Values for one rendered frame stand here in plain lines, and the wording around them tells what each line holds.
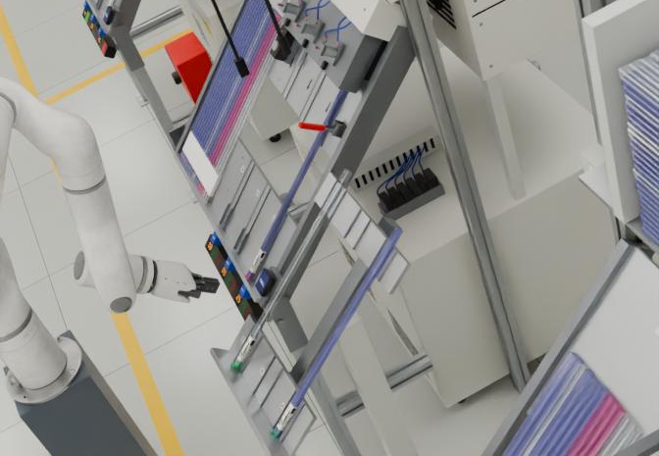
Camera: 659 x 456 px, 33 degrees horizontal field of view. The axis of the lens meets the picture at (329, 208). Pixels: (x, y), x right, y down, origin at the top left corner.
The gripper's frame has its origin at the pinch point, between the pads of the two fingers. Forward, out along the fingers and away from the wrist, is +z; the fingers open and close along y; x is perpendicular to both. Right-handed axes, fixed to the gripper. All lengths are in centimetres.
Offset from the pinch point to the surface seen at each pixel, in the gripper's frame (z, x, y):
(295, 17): 3, 60, -21
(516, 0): 32, 87, 10
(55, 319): 17, -92, -108
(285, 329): 14.5, 0.4, 14.3
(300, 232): 9.2, 23.2, 9.9
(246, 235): 9.5, 9.0, -9.8
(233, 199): 10.0, 11.0, -22.9
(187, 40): 18, 20, -100
